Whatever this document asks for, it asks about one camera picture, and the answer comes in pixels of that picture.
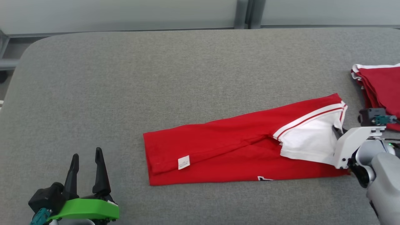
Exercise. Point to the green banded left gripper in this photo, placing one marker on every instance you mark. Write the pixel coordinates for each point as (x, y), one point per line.
(87, 209)

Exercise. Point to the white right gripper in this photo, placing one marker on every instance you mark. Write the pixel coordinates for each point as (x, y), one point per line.
(347, 150)

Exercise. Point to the red shorts with white stripe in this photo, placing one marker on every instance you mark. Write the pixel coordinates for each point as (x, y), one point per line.
(381, 87)

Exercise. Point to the red and white jersey shirt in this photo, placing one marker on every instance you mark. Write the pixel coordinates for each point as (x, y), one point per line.
(218, 150)

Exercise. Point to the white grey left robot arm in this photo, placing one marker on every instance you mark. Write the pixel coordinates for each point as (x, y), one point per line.
(75, 222)

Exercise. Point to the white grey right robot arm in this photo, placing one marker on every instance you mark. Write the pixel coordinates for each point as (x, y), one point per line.
(384, 181)

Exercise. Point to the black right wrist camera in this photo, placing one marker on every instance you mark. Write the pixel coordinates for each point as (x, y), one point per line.
(368, 116)

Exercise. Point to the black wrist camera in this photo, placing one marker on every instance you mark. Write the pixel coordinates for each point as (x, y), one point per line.
(368, 116)
(47, 198)

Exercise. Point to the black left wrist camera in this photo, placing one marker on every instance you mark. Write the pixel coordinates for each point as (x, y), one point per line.
(47, 198)

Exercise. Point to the grey wall base rail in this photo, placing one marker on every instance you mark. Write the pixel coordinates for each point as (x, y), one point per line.
(125, 30)
(328, 26)

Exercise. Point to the grey frame post with bracket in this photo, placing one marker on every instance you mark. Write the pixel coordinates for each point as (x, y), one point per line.
(6, 64)

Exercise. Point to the grey double frame post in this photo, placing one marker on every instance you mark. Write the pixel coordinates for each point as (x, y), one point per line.
(248, 14)

